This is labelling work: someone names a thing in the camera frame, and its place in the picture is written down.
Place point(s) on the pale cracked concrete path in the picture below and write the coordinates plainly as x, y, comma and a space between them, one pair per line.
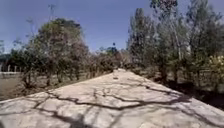
116, 100

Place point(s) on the tall pole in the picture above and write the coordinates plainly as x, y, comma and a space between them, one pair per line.
51, 11

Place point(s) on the white fence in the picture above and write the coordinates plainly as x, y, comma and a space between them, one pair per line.
10, 70

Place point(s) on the row of trees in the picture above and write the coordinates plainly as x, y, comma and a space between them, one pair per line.
60, 46
173, 43

